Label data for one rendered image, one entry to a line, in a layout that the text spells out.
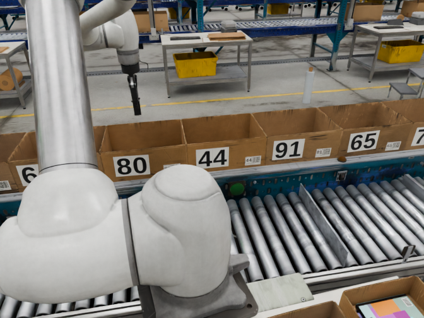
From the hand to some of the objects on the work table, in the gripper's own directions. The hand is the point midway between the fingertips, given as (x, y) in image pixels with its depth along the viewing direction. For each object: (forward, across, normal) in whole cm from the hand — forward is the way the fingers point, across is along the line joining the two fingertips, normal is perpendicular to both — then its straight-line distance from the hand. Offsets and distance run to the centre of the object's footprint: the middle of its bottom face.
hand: (137, 107), depth 147 cm
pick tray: (+44, -101, -77) cm, 135 cm away
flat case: (+43, -90, -78) cm, 127 cm away
